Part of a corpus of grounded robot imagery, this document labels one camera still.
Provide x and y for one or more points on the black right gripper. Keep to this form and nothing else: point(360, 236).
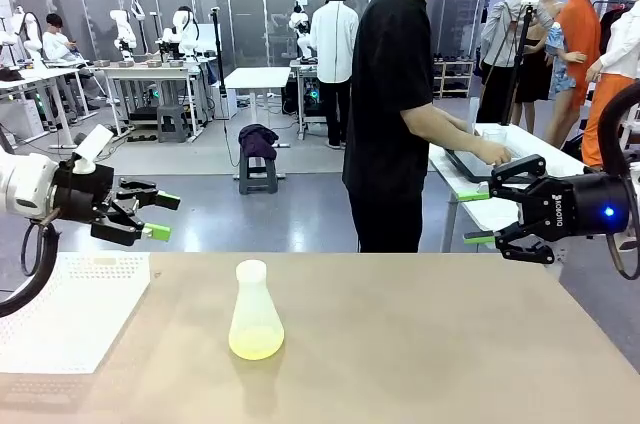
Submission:
point(580, 206)

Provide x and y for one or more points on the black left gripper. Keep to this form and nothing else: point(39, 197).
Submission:
point(82, 194)

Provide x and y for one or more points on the translucent white plastic conical flask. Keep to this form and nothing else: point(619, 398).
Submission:
point(255, 314)

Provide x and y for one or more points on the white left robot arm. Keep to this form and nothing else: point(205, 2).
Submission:
point(25, 184)

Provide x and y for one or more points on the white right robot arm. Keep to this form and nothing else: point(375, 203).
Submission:
point(636, 184)

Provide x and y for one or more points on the person's left forearm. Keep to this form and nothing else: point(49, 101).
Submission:
point(457, 123)

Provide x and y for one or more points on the person's right forearm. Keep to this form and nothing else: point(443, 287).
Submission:
point(440, 131)

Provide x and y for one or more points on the person's right hand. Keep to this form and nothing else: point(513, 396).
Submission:
point(495, 153)

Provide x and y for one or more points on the white work table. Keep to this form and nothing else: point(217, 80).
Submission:
point(530, 144)

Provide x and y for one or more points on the black flat tray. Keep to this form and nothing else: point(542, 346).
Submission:
point(470, 164)

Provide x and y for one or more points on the clear glass beaker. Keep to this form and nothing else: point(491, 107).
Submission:
point(494, 135)

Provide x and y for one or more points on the grey plastic step stool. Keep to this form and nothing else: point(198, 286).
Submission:
point(173, 124)

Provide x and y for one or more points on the white perforated plastic basket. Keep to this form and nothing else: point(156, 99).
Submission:
point(75, 314)

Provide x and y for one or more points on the grey stool with cloth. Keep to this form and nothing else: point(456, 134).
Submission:
point(257, 176)

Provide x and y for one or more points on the mannequin in black dress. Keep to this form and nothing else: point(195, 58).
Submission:
point(532, 74)

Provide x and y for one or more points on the white desk with robots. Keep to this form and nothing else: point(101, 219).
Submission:
point(150, 69)

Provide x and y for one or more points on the dark purple cloth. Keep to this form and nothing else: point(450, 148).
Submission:
point(257, 139)

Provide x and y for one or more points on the wooden shoe rack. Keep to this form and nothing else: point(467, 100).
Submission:
point(452, 78)

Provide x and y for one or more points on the mannequin white shirt orange trousers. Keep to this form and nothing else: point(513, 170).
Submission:
point(617, 74)

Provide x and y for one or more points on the white office desk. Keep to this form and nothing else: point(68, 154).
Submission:
point(30, 76)

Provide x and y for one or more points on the black tripod pole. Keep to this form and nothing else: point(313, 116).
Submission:
point(218, 64)

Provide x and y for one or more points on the person in black clothes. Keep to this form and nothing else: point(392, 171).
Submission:
point(390, 94)

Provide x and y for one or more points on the mannequin in grey jacket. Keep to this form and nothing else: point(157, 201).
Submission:
point(505, 34)

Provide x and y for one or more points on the white humanoid background robot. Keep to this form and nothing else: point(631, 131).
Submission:
point(302, 31)
point(124, 31)
point(182, 34)

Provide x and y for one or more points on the mannequin in orange outfit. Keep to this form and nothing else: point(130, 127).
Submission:
point(580, 39)

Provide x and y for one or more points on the white square background table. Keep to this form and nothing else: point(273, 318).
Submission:
point(257, 78)

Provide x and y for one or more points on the seated person in white shirt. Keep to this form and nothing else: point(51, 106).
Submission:
point(57, 44)

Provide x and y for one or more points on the standing person in white shirt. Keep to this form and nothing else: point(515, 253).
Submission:
point(334, 44)

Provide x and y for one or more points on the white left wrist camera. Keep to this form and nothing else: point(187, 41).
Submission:
point(94, 146)

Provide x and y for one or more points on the black camera tripod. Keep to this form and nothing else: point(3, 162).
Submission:
point(520, 54)

